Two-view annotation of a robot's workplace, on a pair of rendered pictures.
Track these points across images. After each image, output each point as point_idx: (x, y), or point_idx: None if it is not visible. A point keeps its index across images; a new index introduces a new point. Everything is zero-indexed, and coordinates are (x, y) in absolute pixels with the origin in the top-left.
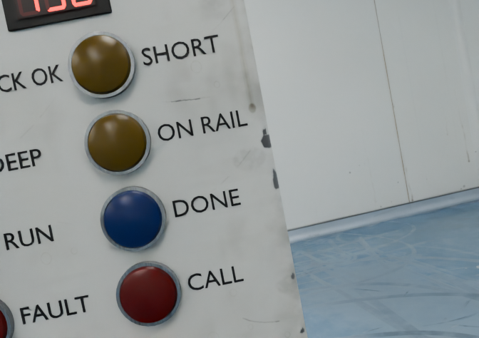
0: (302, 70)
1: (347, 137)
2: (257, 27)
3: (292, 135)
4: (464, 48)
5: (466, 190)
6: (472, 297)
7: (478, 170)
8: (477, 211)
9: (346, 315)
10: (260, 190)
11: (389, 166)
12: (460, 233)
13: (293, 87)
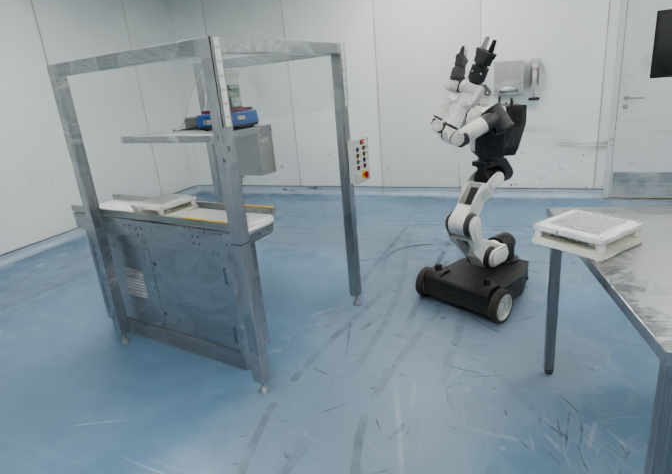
0: (93, 105)
1: (125, 155)
2: None
3: (90, 153)
4: (184, 101)
5: (189, 188)
6: None
7: (194, 176)
8: (204, 198)
9: None
10: (368, 157)
11: (150, 174)
12: (209, 208)
13: (88, 117)
